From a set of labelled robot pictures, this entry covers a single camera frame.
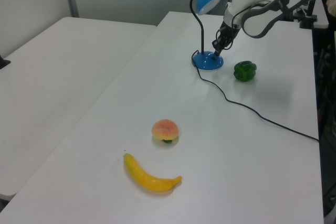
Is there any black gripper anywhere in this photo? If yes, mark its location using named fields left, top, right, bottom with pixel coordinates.
left=211, top=20, right=240, bottom=57

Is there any blue desk lamp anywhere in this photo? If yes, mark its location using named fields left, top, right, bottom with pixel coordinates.
left=189, top=0, right=225, bottom=71

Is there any white background desk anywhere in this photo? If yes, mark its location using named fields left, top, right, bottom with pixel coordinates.
left=313, top=0, right=329, bottom=29

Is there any green bell pepper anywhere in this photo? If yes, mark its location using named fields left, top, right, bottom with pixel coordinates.
left=233, top=61, right=257, bottom=83

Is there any black pole with clamp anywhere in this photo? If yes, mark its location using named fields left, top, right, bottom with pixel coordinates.
left=299, top=0, right=319, bottom=29

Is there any peach fruit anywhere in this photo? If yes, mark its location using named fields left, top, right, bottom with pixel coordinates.
left=151, top=119, right=180, bottom=145

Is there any yellow banana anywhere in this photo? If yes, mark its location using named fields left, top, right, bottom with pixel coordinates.
left=123, top=153, right=183, bottom=193

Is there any white side table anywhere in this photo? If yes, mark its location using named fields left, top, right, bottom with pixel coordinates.
left=0, top=16, right=158, bottom=201

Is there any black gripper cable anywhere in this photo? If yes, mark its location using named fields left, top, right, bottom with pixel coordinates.
left=230, top=1, right=271, bottom=29

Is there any black lamp power cord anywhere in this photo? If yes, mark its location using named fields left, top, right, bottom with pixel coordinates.
left=191, top=50, right=320, bottom=142

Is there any black bracket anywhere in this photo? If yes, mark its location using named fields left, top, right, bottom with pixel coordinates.
left=0, top=54, right=12, bottom=70

